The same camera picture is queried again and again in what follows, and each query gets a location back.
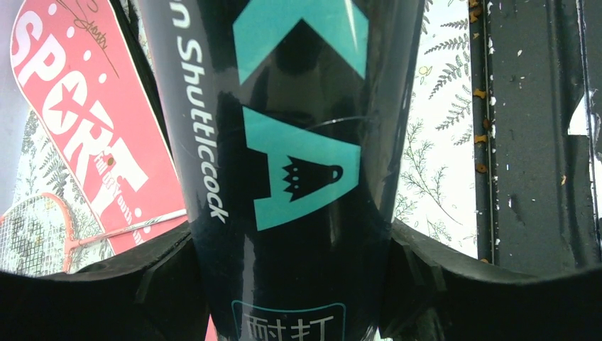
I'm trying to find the pink racket cover bag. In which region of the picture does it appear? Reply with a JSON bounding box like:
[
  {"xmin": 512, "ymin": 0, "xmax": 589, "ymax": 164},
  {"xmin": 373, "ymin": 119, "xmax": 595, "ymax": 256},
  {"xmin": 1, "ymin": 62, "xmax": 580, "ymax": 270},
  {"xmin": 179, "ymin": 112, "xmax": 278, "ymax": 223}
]
[{"xmin": 10, "ymin": 1, "xmax": 186, "ymax": 252}]

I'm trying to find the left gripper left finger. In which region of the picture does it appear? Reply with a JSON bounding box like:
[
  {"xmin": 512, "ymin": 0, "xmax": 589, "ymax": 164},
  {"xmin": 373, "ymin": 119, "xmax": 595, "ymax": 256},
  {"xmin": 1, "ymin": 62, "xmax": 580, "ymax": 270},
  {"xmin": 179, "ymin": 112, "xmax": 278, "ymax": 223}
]
[{"xmin": 1, "ymin": 223, "xmax": 209, "ymax": 340}]

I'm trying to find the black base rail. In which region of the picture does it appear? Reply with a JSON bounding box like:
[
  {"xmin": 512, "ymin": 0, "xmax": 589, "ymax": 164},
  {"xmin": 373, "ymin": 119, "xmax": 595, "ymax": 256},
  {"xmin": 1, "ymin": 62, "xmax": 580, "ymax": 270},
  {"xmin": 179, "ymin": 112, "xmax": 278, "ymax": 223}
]
[{"xmin": 469, "ymin": 1, "xmax": 601, "ymax": 276}]

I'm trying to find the floral patterned table mat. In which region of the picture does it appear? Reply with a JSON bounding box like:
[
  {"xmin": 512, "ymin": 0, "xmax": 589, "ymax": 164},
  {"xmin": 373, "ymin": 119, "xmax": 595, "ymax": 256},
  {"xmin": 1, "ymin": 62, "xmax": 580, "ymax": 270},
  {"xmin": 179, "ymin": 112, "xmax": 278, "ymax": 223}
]
[{"xmin": 1, "ymin": 1, "xmax": 481, "ymax": 257}]

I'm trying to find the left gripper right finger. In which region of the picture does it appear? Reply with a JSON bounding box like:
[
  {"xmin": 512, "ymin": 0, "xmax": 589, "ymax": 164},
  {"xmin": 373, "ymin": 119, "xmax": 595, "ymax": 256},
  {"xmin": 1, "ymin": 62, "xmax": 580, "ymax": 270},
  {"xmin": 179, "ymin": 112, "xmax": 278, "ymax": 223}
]
[{"xmin": 381, "ymin": 220, "xmax": 601, "ymax": 340}]

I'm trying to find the black shuttlecock tube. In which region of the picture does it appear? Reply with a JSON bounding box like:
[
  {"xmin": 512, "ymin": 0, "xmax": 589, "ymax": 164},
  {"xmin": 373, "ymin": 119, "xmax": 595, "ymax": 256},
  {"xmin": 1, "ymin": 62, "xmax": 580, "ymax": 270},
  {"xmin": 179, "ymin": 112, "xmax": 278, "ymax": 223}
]
[{"xmin": 138, "ymin": 0, "xmax": 424, "ymax": 340}]

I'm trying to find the pink badminton racket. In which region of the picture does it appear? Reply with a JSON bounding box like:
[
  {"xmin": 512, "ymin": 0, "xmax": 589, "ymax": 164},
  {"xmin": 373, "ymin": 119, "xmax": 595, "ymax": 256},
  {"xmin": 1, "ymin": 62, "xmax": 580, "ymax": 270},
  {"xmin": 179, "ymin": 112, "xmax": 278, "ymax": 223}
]
[{"xmin": 1, "ymin": 193, "xmax": 186, "ymax": 277}]

